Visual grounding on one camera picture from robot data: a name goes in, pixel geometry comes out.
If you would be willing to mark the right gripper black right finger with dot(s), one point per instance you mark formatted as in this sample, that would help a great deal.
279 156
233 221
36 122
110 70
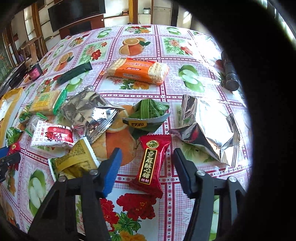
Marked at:
186 171

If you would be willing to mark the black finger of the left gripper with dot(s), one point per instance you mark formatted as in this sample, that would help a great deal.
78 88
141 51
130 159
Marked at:
8 162

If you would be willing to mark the yellow-rimmed white tray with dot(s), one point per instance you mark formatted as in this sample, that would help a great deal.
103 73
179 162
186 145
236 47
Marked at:
10 105

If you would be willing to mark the yellow-green snack packet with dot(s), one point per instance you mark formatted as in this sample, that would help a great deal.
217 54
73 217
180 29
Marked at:
79 160

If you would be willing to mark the floral fruit tablecloth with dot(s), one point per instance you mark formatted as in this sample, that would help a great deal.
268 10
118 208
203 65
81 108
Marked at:
146 89

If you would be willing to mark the black cylindrical bottle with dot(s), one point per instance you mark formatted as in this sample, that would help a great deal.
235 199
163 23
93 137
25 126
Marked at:
230 81

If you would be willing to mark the orange cracker packet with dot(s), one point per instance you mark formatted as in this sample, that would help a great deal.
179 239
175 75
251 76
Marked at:
148 71

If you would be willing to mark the black television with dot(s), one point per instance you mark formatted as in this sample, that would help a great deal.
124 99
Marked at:
75 14

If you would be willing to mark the green leaf snack bag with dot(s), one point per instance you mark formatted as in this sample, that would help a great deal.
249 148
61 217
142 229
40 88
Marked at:
147 117

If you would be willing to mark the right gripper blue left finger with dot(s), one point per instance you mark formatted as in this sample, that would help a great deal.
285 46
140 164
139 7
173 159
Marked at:
109 171

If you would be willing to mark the silver foil bag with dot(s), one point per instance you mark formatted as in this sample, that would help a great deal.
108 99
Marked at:
203 126
89 113

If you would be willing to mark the red candy packet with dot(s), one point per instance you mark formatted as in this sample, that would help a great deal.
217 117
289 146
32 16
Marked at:
147 179

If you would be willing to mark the wooden chair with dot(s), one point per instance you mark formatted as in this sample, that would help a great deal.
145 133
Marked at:
35 49

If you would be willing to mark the white red snack packet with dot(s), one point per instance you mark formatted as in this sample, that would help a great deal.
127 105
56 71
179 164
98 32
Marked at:
52 135

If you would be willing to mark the yellow green cracker packet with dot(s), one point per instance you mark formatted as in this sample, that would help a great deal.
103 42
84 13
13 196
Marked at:
48 103

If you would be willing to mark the dark green flat packet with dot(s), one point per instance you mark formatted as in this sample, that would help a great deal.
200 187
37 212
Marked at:
74 72

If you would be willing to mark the green triangular snack bag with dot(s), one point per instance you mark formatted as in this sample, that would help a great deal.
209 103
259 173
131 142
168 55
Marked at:
12 135

